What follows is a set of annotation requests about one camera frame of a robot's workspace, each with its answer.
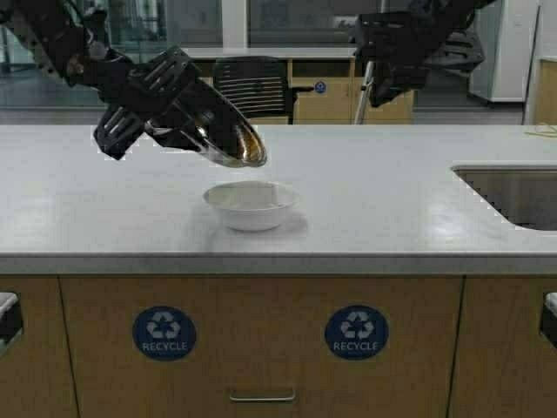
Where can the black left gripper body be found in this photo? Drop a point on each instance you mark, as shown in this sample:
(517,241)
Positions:
(145,89)

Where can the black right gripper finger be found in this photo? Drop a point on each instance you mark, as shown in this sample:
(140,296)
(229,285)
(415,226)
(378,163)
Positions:
(389,82)

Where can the steel frying pan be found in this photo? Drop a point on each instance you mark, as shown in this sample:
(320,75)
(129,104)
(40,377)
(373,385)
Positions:
(201,120)

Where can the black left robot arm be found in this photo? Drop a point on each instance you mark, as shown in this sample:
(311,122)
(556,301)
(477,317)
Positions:
(49,28)

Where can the black office chair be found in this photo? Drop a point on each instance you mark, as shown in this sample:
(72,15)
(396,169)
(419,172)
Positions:
(258,86)

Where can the steel sink basin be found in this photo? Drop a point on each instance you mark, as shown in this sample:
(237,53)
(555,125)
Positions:
(524,195)

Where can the white serving bowl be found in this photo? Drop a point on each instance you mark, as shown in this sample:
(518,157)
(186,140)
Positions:
(251,205)

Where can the right blue recycle sticker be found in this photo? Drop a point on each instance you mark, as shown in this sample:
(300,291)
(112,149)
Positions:
(356,333)

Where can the blue recycle sticker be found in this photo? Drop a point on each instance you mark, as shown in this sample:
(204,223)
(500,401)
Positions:
(356,333)
(164,333)

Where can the black object at left edge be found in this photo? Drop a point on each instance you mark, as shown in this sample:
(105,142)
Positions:
(11,319)

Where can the black object at edge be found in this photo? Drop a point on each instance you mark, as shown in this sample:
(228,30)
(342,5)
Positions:
(11,319)
(548,319)

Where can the left blue recycle sticker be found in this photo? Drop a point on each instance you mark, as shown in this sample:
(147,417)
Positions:
(164,333)

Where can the recycle island cabinet front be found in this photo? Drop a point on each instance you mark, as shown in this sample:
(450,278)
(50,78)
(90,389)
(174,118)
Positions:
(459,346)

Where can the black object at right edge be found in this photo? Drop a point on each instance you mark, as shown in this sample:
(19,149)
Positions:
(548,319)

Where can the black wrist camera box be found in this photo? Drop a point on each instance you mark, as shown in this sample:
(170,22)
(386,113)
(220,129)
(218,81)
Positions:
(413,43)

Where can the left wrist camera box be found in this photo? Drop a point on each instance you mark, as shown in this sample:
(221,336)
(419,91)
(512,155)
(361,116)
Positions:
(118,129)

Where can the silver drawer handle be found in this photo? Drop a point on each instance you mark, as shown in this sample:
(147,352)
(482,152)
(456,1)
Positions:
(262,395)

